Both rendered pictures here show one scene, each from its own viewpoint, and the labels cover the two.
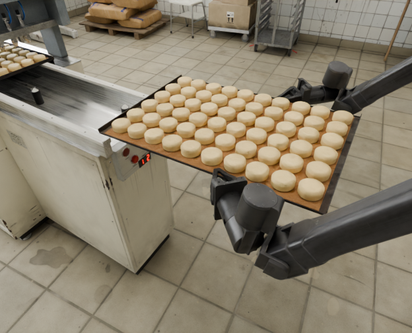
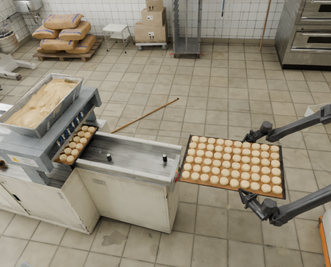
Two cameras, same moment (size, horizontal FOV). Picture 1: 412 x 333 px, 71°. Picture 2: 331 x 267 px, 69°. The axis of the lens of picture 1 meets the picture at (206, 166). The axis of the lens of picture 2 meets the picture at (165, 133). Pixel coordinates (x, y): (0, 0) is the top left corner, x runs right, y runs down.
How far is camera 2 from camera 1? 0.94 m
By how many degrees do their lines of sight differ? 9
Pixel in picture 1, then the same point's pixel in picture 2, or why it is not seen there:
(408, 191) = (314, 197)
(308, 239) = (287, 213)
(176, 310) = (198, 247)
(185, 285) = (197, 232)
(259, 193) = (269, 202)
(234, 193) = (253, 199)
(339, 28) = (226, 31)
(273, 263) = (277, 222)
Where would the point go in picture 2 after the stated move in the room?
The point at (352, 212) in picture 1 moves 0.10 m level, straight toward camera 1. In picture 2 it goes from (299, 203) to (298, 222)
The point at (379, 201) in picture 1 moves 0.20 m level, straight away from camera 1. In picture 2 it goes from (306, 200) to (310, 169)
